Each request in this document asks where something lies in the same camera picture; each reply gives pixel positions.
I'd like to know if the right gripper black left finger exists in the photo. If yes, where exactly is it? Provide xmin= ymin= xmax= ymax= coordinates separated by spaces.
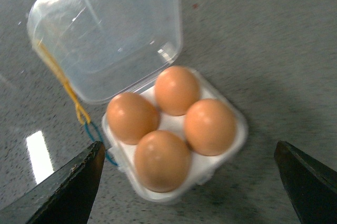
xmin=1 ymin=141 xmax=105 ymax=223

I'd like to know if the brown egg from bowl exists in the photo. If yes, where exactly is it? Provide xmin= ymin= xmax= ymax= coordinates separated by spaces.
xmin=134 ymin=130 xmax=192 ymax=193

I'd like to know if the clear plastic egg box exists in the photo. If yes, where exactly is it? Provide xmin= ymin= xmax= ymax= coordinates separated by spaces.
xmin=27 ymin=0 xmax=249 ymax=205

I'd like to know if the brown egg back right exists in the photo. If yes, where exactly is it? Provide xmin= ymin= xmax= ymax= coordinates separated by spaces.
xmin=184 ymin=99 xmax=236 ymax=156

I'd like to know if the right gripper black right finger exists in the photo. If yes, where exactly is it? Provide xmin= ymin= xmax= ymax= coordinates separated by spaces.
xmin=274 ymin=141 xmax=336 ymax=223

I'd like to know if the brown egg back left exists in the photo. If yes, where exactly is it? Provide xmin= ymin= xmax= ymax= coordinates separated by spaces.
xmin=154 ymin=66 xmax=201 ymax=116

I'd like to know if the brown egg front left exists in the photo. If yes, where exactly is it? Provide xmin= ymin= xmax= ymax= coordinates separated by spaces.
xmin=106 ymin=92 xmax=160 ymax=145

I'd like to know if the yellow and blue string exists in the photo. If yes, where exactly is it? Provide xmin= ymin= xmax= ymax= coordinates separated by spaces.
xmin=36 ymin=42 xmax=119 ymax=167

